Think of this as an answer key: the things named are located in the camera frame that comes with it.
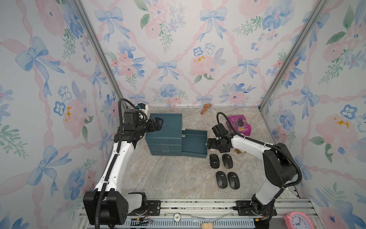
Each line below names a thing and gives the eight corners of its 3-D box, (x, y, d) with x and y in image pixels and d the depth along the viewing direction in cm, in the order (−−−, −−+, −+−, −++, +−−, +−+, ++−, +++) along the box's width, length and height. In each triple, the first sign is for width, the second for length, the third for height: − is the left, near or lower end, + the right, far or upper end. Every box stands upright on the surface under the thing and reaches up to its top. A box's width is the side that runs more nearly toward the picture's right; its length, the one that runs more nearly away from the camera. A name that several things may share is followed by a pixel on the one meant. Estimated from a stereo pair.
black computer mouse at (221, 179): (217, 188, 82) (218, 186, 80) (215, 172, 88) (216, 171, 86) (227, 188, 83) (228, 186, 80) (224, 172, 88) (225, 171, 86)
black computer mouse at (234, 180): (229, 189, 82) (231, 187, 80) (227, 173, 88) (228, 171, 85) (239, 189, 82) (241, 187, 80) (236, 173, 88) (237, 171, 85)
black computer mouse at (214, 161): (210, 168, 89) (211, 167, 88) (209, 155, 95) (209, 153, 93) (219, 168, 89) (220, 167, 88) (217, 155, 95) (218, 153, 93)
